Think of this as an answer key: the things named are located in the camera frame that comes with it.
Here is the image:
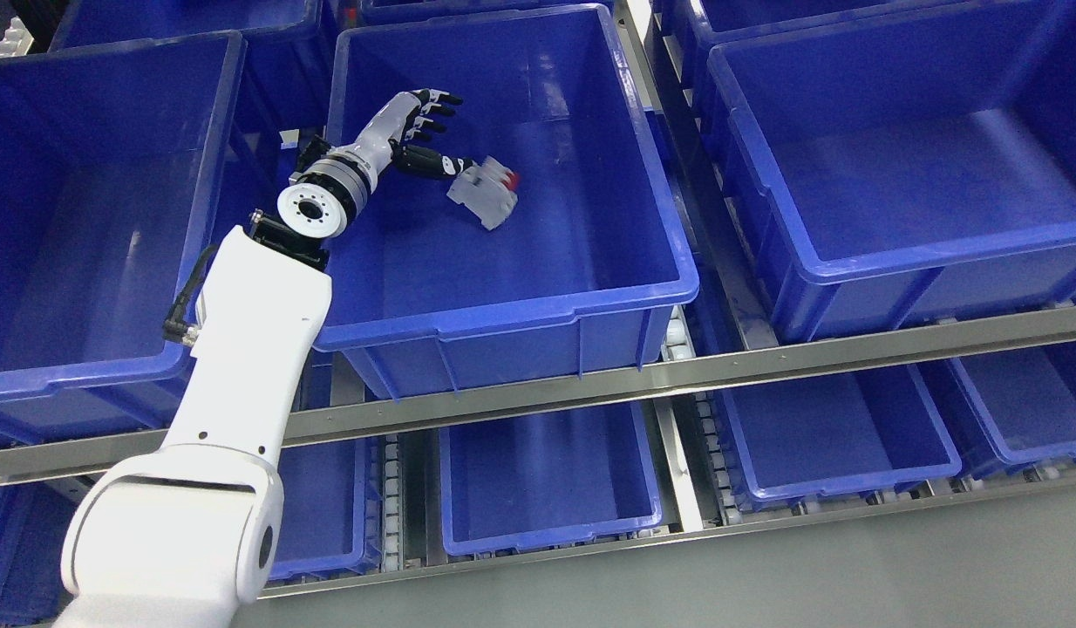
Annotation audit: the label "large blue centre bin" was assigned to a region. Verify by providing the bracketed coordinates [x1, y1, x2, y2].
[314, 3, 700, 399]

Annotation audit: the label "large blue left bin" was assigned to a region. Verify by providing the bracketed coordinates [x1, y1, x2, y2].
[0, 31, 246, 449]

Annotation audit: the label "blue lower far-right bin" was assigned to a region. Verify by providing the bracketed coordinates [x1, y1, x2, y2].
[917, 341, 1076, 480]

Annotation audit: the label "large blue bin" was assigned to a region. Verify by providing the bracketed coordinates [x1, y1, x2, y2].
[705, 1, 1076, 345]
[0, 31, 246, 449]
[314, 3, 700, 399]

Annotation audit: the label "grey circuit breaker red switches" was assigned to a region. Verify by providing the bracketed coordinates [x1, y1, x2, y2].
[445, 156, 521, 231]

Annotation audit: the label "blue lower centre bin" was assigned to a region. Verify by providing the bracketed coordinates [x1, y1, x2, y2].
[438, 402, 664, 556]

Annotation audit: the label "blue lower left bin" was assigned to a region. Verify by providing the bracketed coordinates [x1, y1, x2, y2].
[0, 439, 384, 627]

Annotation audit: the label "blue upper back-right bin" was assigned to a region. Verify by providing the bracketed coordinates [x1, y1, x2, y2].
[653, 0, 975, 88]

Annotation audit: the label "steel shelf rack frame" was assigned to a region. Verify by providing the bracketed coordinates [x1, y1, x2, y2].
[0, 0, 1076, 603]

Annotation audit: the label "large blue right bin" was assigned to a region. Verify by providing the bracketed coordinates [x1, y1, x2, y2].
[705, 1, 1076, 345]

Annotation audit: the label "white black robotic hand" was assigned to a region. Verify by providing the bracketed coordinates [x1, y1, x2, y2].
[310, 88, 477, 210]

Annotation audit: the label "blue lower right bin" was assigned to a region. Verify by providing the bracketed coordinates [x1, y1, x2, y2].
[711, 365, 962, 512]

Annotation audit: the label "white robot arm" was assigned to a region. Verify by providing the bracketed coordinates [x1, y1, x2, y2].
[56, 226, 332, 627]

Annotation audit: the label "blue upper back-left bin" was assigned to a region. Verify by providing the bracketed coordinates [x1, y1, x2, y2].
[48, 0, 346, 132]

